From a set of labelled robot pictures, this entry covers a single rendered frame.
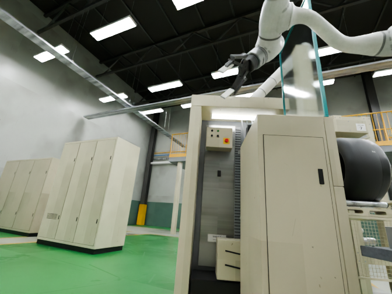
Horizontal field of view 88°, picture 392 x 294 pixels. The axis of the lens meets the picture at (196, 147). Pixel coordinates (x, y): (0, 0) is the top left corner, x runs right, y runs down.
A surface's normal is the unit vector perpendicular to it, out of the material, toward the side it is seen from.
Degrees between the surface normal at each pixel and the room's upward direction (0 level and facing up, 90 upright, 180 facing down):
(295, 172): 90
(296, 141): 90
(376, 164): 92
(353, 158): 84
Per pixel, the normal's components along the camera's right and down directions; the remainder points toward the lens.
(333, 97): -0.40, -0.33
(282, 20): 0.04, 0.78
